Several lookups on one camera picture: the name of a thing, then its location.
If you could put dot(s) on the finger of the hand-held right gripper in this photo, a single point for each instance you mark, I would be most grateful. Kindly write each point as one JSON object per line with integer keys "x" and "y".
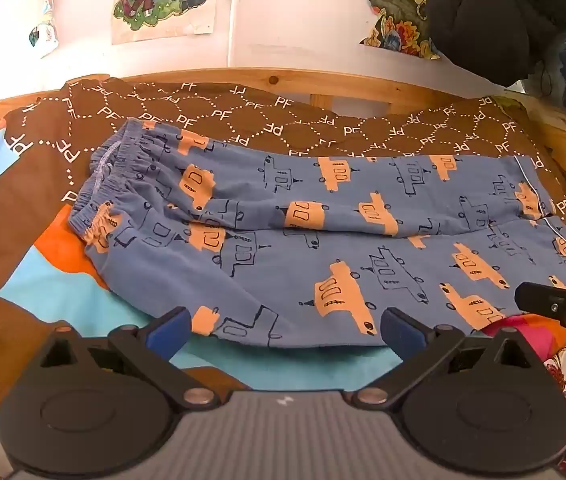
{"x": 543, "y": 297}

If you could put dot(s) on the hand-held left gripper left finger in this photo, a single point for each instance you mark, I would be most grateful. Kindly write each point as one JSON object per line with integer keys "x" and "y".
{"x": 169, "y": 332}

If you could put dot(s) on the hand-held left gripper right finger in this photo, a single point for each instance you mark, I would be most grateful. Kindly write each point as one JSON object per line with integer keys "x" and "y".
{"x": 398, "y": 331}

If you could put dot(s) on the blue pants with orange print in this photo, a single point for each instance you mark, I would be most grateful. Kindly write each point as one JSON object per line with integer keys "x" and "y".
{"x": 288, "y": 270}

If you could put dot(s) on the brown patterned patchwork blanket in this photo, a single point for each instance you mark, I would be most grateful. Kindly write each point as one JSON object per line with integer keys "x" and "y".
{"x": 313, "y": 130}

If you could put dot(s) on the black clothing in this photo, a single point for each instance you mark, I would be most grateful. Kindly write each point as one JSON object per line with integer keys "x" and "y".
{"x": 493, "y": 20}

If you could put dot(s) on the wooden bed frame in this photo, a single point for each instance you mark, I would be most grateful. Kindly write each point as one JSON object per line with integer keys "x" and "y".
{"x": 313, "y": 82}

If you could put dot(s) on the white wall pipe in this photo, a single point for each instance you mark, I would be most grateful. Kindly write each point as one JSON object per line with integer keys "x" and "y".
{"x": 233, "y": 35}

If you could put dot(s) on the colourful landscape wall poster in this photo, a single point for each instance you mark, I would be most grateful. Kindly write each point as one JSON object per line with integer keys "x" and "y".
{"x": 393, "y": 10}

